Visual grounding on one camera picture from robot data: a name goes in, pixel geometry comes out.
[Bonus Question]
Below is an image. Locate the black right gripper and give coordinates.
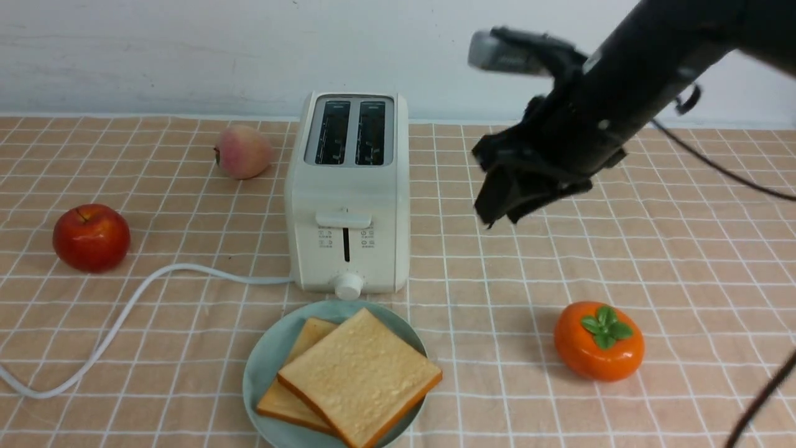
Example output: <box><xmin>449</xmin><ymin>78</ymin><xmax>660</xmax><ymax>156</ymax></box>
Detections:
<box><xmin>473</xmin><ymin>88</ymin><xmax>629</xmax><ymax>229</ymax></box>

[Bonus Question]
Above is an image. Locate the toast slice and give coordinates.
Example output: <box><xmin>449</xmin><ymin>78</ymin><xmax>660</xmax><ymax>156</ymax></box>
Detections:
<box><xmin>255</xmin><ymin>317</ymin><xmax>339</xmax><ymax>436</ymax></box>
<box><xmin>305</xmin><ymin>309</ymin><xmax>443</xmax><ymax>447</ymax></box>

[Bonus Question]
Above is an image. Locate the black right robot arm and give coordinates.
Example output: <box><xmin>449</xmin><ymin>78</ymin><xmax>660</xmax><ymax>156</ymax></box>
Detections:
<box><xmin>468</xmin><ymin>1</ymin><xmax>795</xmax><ymax>226</ymax></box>

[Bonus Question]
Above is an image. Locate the white two-slot toaster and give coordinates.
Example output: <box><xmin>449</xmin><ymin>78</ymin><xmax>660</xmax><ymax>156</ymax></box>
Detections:
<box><xmin>284</xmin><ymin>91</ymin><xmax>410</xmax><ymax>300</ymax></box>

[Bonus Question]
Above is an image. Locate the orange persimmon with green leaves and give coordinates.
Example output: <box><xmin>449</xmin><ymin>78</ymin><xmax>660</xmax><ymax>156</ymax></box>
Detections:
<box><xmin>553</xmin><ymin>301</ymin><xmax>646</xmax><ymax>383</ymax></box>

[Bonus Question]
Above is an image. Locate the pink peach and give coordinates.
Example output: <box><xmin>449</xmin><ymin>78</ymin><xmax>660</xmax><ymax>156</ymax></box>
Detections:
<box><xmin>214</xmin><ymin>124</ymin><xmax>275</xmax><ymax>180</ymax></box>

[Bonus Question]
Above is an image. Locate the light blue round plate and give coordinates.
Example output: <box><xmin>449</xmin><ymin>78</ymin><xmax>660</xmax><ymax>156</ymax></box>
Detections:
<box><xmin>242</xmin><ymin>299</ymin><xmax>427</xmax><ymax>447</ymax></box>

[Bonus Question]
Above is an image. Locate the beige checkered tablecloth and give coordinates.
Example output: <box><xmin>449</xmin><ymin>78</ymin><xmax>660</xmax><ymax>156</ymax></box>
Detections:
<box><xmin>1</xmin><ymin>116</ymin><xmax>794</xmax><ymax>447</ymax></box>

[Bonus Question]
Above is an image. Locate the red apple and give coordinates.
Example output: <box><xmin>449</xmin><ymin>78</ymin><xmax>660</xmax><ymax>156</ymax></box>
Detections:
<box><xmin>52</xmin><ymin>203</ymin><xmax>131</xmax><ymax>273</ymax></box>

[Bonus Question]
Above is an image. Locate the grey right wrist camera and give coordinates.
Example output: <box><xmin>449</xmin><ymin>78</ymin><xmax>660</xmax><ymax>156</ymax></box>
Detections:
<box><xmin>467</xmin><ymin>27</ymin><xmax>588</xmax><ymax>79</ymax></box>

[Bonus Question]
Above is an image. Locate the white toaster power cable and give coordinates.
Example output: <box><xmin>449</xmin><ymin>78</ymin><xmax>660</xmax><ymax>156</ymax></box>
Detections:
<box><xmin>0</xmin><ymin>263</ymin><xmax>293</xmax><ymax>399</ymax></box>

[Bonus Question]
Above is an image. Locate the black right camera cable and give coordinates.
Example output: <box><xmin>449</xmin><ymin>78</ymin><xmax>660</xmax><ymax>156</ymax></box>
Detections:
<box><xmin>647</xmin><ymin>84</ymin><xmax>796</xmax><ymax>448</ymax></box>

